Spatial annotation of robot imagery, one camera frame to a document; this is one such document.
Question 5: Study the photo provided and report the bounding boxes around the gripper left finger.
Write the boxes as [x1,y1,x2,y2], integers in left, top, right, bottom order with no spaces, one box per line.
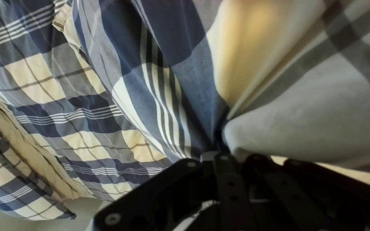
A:
[90,151,255,231]

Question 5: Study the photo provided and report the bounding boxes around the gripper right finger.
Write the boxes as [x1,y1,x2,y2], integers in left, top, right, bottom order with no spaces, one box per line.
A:
[243,153,370,231]

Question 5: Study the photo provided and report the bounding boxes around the blue cream checkered pillow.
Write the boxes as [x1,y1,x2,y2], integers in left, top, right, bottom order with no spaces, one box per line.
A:
[0,0,370,221]

